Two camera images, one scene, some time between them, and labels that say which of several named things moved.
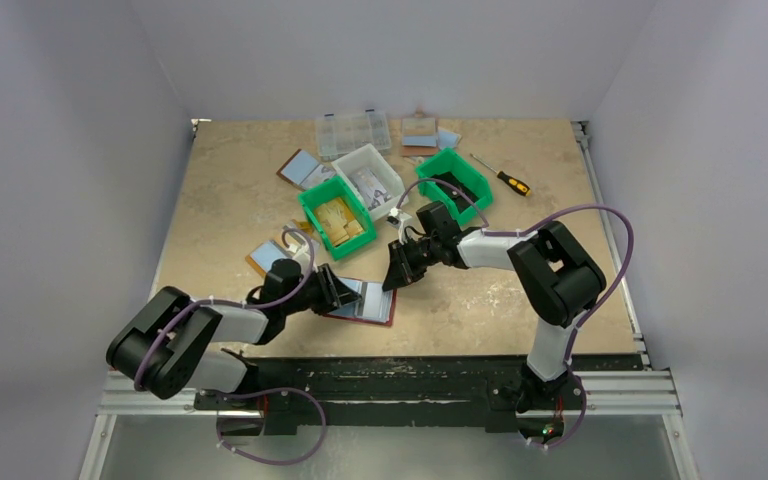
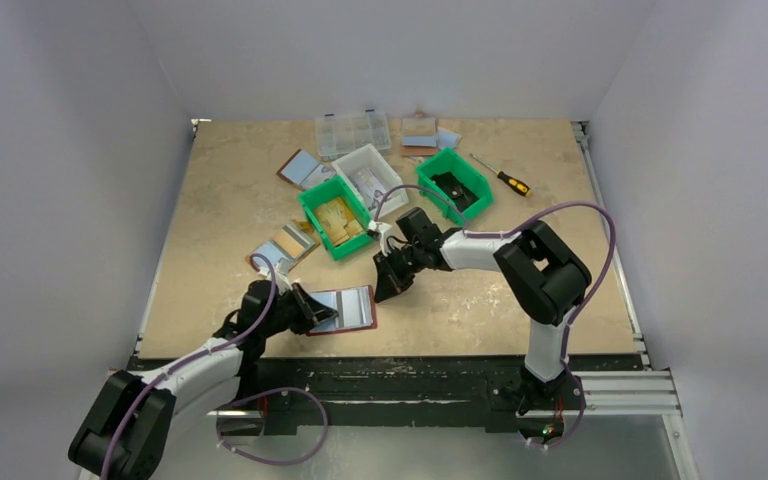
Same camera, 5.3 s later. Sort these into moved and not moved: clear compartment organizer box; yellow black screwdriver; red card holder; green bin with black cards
Moved: red card holder
Not moved: clear compartment organizer box; green bin with black cards; yellow black screwdriver
